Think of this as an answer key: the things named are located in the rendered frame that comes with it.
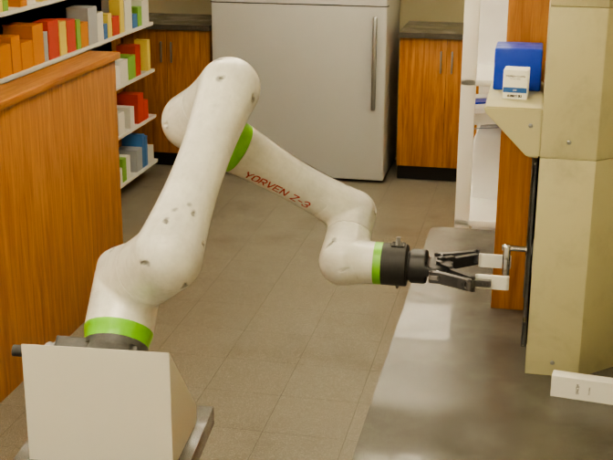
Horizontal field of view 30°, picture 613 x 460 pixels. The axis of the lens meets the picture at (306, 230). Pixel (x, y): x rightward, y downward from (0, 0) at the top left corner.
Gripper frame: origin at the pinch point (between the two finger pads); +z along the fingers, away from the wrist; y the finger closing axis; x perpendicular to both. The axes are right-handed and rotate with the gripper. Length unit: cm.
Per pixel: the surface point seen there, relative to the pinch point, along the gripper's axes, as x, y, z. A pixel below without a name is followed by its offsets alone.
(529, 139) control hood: -30.3, -5.3, 3.4
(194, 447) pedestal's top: 20, -51, -53
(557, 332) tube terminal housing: 10.6, -5.4, 11.7
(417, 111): 68, 496, -70
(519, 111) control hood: -35.7, -5.3, 1.1
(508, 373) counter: 20.5, -6.2, 2.2
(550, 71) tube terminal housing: -43.9, -5.3, 6.5
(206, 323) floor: 115, 228, -135
